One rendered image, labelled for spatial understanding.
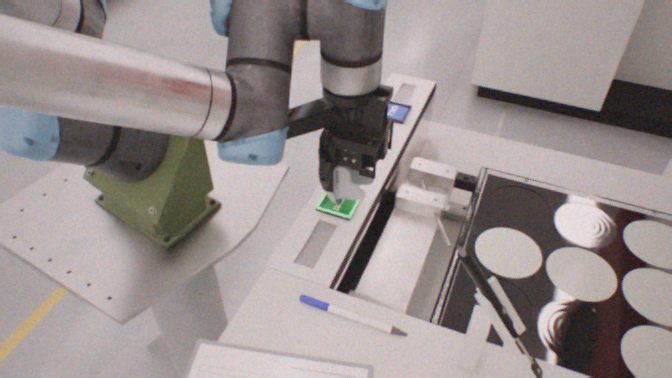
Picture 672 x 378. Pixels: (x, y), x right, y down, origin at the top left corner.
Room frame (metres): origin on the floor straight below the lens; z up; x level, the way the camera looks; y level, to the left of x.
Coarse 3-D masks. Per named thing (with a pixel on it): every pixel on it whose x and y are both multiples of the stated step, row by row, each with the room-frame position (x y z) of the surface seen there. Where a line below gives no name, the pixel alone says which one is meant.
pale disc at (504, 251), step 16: (480, 240) 0.56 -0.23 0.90; (496, 240) 0.56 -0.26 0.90; (512, 240) 0.56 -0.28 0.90; (528, 240) 0.55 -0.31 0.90; (480, 256) 0.52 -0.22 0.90; (496, 256) 0.52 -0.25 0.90; (512, 256) 0.52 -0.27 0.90; (528, 256) 0.52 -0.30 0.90; (496, 272) 0.49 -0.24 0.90; (512, 272) 0.49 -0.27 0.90; (528, 272) 0.49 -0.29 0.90
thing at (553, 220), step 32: (512, 192) 0.67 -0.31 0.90; (544, 192) 0.67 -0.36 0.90; (480, 224) 0.59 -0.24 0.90; (512, 224) 0.59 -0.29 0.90; (544, 224) 0.59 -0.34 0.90; (576, 224) 0.59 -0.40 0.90; (608, 224) 0.59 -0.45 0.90; (544, 256) 0.52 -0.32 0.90; (608, 256) 0.52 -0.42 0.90; (512, 288) 0.46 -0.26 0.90; (544, 288) 0.46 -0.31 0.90; (448, 320) 0.41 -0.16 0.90; (544, 320) 0.41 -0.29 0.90; (576, 320) 0.41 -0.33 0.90; (608, 320) 0.41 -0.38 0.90; (640, 320) 0.41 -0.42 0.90; (544, 352) 0.36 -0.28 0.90; (576, 352) 0.36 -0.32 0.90; (608, 352) 0.36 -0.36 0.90
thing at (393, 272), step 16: (448, 192) 0.69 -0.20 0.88; (400, 224) 0.61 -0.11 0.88; (416, 224) 0.61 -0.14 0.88; (432, 224) 0.61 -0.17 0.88; (384, 240) 0.57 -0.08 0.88; (400, 240) 0.57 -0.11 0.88; (416, 240) 0.57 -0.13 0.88; (432, 240) 0.58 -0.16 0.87; (384, 256) 0.54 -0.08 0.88; (400, 256) 0.54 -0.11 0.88; (416, 256) 0.54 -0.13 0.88; (368, 272) 0.51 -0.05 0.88; (384, 272) 0.51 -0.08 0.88; (400, 272) 0.51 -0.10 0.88; (416, 272) 0.51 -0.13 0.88; (368, 288) 0.48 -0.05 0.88; (384, 288) 0.48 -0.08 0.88; (400, 288) 0.48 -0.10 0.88; (400, 304) 0.45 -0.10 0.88
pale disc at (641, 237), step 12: (636, 228) 0.58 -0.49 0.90; (648, 228) 0.58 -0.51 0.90; (660, 228) 0.58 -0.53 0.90; (624, 240) 0.55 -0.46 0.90; (636, 240) 0.55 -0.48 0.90; (648, 240) 0.55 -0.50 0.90; (660, 240) 0.55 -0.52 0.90; (636, 252) 0.53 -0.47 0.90; (648, 252) 0.53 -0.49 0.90; (660, 252) 0.53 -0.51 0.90; (660, 264) 0.51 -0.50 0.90
